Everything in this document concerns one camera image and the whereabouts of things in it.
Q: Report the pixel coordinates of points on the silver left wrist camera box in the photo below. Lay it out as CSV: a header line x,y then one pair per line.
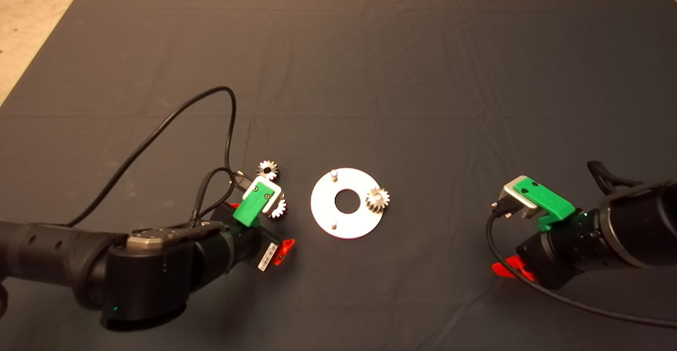
x,y
275,203

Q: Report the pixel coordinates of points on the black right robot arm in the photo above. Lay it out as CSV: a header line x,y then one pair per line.
x,y
640,229

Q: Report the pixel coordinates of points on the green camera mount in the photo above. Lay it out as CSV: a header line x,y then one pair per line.
x,y
550,203
248,211

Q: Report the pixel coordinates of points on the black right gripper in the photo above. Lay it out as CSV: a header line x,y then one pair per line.
x,y
560,256

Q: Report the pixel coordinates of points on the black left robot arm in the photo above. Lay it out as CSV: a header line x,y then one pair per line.
x,y
148,277

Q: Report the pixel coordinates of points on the small steel planetary gear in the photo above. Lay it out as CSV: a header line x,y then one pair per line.
x,y
263,166
280,211
371,203

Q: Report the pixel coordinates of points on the white round base plate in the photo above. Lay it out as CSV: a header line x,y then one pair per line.
x,y
322,208

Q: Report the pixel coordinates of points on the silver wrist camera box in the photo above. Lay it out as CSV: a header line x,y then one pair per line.
x,y
529,211
275,203

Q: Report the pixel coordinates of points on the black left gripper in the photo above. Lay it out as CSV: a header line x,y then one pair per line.
x,y
246,245

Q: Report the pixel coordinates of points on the dark grey table cloth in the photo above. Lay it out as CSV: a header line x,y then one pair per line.
x,y
370,76

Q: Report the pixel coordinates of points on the green left camera mount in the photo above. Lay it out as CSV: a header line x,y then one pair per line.
x,y
248,211

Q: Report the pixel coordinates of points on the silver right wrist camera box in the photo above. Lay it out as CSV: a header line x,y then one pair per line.
x,y
529,211

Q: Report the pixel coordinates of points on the green right camera mount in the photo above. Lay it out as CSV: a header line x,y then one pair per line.
x,y
550,203

